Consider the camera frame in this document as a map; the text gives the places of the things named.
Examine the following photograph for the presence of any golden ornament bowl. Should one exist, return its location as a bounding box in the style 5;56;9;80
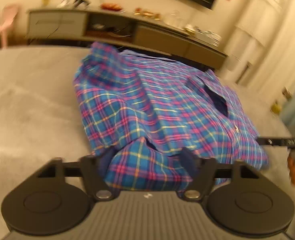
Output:
133;8;161;21

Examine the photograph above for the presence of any long grey TV cabinet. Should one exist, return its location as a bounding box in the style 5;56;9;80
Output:
27;8;227;69

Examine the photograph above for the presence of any white curtain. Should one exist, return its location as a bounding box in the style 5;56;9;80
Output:
218;0;295;105

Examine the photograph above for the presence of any blue pink plaid shirt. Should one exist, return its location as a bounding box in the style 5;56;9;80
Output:
73;42;268;191

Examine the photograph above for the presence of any clear glass cup set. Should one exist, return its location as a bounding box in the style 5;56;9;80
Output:
163;11;185;30

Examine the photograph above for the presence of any glass tea bottle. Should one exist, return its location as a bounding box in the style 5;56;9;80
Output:
270;87;293;115

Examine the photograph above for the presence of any white tissue box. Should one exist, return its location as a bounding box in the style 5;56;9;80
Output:
195;29;221;47

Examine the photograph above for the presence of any red fruit plate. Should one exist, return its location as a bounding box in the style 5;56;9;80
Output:
100;3;123;12

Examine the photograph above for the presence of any pink plastic child chair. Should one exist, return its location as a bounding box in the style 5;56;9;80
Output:
0;4;19;48

